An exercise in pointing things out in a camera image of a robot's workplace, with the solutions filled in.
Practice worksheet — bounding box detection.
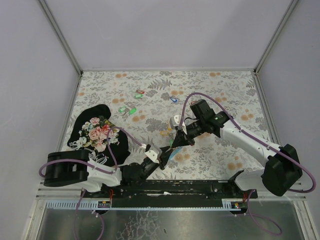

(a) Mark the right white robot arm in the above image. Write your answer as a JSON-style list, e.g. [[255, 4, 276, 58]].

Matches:
[[169, 99, 303, 197]]

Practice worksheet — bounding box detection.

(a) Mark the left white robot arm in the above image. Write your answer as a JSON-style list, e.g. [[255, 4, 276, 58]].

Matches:
[[38, 145, 174, 193]]

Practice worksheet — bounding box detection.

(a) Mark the floral table mat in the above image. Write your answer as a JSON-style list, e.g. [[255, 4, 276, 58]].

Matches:
[[64, 70, 271, 180]]

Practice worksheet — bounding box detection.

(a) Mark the black floral cloth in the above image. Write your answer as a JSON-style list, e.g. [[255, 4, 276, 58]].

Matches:
[[67, 104, 131, 167]]

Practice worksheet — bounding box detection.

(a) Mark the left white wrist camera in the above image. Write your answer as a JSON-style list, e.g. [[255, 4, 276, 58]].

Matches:
[[145, 146, 162, 164]]

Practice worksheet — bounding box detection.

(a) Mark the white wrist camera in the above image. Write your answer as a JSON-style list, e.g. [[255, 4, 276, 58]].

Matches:
[[169, 115, 187, 134], [145, 146, 162, 164]]

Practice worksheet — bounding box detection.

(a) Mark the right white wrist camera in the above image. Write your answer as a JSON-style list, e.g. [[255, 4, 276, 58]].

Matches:
[[169, 115, 187, 134]]

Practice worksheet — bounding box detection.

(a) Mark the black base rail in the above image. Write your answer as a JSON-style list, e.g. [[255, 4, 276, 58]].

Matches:
[[84, 179, 251, 209]]

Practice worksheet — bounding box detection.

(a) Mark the right white cable duct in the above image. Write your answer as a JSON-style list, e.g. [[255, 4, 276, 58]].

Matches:
[[222, 199, 247, 213]]

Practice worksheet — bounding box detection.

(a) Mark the white cable duct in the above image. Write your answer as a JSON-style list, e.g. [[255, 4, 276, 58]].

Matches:
[[222, 199, 247, 213], [46, 199, 111, 211]]

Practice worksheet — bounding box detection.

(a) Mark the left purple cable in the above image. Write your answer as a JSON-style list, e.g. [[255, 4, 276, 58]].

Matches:
[[39, 126, 148, 240]]

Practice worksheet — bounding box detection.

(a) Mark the left white cable duct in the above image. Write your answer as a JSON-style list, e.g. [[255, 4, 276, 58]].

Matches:
[[46, 199, 111, 211]]

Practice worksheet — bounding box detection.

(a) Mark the left aluminium frame post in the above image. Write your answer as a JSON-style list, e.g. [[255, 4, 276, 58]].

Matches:
[[36, 0, 83, 76]]

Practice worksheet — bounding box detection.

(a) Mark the aluminium frame post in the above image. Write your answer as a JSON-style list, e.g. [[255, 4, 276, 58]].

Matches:
[[253, 0, 300, 76], [36, 0, 83, 76]]

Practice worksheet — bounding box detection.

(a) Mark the right aluminium frame post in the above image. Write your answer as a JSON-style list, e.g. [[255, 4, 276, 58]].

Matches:
[[253, 0, 300, 76]]

